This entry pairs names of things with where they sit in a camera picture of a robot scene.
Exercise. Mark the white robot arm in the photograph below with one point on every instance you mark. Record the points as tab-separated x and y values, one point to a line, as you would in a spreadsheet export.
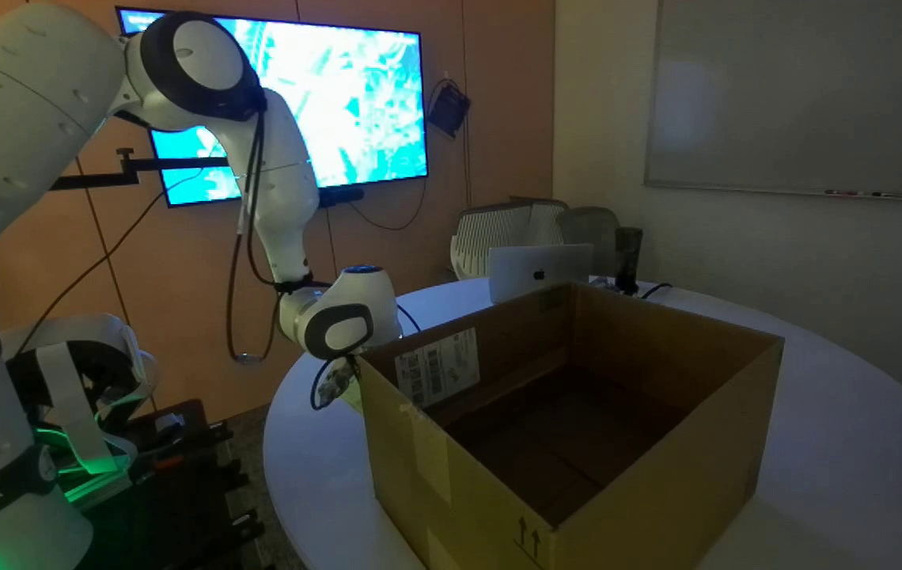
60	77

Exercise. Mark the open cardboard box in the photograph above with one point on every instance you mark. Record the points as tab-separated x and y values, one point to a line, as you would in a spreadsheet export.
571	428

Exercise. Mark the grey office chair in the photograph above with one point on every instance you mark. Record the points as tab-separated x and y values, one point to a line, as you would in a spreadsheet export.
534	223

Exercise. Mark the black equipment cart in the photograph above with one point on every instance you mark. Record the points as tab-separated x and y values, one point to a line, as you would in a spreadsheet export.
175	515

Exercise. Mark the wall-mounted tv screen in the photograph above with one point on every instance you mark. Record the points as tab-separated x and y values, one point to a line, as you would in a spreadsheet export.
355	97

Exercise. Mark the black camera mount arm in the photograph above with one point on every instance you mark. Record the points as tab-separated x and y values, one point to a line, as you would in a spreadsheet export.
132	168

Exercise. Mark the white wall whiteboard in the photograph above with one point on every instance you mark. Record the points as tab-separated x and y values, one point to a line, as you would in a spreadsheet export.
775	97

